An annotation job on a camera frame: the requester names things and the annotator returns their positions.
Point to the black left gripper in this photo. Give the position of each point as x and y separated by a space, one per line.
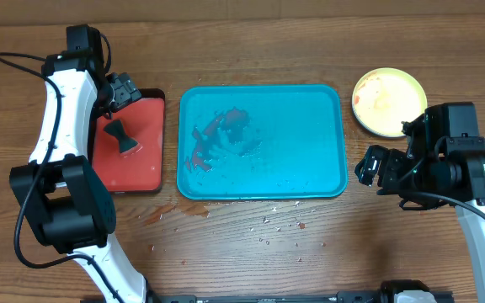
127 88

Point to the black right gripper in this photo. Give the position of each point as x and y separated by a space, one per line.
384 159

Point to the green scrubbing sponge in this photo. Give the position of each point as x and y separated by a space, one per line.
116 129

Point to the yellow-green plate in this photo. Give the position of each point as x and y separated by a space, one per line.
386 97

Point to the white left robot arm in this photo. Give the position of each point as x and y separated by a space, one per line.
66 213

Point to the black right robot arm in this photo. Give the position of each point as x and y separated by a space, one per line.
460 184

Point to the black tray with red water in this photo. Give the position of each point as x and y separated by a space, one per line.
139 170

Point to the blue plastic tray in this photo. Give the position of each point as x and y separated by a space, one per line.
261 142

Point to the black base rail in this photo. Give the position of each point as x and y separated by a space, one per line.
402 290

